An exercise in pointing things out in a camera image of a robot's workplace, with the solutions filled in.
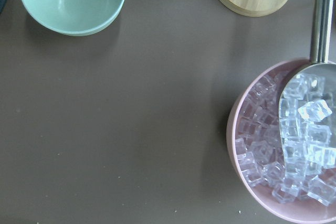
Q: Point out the steel ice scoop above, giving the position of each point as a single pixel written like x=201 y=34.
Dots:
x=307 y=101

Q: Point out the pink ice bowl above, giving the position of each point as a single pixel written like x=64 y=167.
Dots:
x=309 y=211

